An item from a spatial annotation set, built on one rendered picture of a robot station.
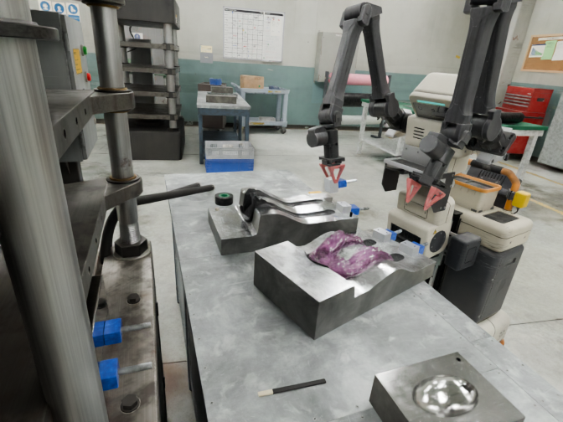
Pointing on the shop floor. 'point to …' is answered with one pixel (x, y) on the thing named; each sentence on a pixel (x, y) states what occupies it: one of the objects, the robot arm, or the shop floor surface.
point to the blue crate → (229, 165)
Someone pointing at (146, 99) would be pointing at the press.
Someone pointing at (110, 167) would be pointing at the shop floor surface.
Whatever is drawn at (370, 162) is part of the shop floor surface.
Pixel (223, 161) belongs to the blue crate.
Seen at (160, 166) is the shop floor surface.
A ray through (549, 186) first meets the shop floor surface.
